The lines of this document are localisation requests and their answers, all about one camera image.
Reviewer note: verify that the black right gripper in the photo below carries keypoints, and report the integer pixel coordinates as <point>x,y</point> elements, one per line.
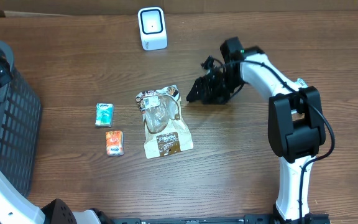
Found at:
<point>201,82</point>

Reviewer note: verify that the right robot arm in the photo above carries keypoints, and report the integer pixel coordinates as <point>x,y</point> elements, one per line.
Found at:
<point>296,125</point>

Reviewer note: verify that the grey plastic mesh basket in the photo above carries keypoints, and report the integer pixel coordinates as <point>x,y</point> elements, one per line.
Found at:
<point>20,117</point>

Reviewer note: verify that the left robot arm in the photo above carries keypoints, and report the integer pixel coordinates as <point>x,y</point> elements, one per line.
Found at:
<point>15,208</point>

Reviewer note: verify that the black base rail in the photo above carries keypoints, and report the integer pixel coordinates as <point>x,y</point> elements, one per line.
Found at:
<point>185,220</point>

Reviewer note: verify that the green Kleenex tissue pack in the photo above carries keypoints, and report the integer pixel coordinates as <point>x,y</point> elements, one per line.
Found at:
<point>104,114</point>

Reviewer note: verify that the white barcode scanner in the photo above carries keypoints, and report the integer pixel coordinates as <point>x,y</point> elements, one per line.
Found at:
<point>153,33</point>

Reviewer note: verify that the brown white snack pouch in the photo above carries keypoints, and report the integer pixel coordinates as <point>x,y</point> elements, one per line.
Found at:
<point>166,133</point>

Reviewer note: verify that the orange tissue pack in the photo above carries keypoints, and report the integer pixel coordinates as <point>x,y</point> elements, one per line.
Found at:
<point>114,143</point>

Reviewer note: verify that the teal packet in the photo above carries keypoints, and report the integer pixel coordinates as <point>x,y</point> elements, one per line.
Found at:
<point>302,83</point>

